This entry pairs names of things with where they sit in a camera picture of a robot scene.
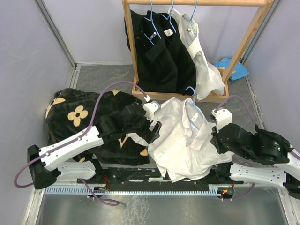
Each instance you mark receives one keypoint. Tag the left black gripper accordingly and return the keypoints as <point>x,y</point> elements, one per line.
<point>146,133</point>

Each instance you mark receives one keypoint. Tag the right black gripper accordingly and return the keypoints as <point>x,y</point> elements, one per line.
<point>215,141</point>

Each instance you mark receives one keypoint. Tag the white shirt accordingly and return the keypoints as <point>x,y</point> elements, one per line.
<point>208,77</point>
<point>183,149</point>

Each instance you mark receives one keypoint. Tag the blue wire hanger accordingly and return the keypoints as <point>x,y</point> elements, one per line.
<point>195,105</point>

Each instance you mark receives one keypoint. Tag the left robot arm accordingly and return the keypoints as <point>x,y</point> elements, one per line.
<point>51,163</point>

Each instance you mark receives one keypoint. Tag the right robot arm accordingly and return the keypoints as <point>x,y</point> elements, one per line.
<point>280,161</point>

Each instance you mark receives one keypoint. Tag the black hanging shirt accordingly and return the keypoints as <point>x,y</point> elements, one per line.
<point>186,71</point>
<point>156,69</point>

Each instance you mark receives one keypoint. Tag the white hanging shirt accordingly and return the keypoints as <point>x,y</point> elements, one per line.
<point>208,77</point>

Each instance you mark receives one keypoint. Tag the wooden clothes rack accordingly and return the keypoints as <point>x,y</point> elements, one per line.
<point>263,9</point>

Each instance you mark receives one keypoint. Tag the blue cloth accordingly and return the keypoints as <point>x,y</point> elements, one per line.
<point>239,71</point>

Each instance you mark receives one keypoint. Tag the black floral plush blanket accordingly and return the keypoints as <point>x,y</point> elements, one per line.
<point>70,112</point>

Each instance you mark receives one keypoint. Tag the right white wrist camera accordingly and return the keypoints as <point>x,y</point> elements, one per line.
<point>223,117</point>

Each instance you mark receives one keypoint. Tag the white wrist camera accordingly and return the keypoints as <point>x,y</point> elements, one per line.
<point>223,117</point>
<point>151,107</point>

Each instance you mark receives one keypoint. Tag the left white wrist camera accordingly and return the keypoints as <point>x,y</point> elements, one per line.
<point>151,107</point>

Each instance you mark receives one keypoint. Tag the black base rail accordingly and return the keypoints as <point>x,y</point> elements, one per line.
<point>111,176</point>

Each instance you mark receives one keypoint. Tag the white slotted cable duct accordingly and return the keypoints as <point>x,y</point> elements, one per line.
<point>143,188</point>

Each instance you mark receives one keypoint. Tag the aluminium corner post right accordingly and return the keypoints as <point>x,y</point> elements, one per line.
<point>265,22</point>

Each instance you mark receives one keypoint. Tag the aluminium corner post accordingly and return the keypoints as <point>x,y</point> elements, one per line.
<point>55,31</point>
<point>265,22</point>

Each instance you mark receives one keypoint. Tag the aluminium corner post left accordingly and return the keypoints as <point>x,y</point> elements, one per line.
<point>55,31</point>

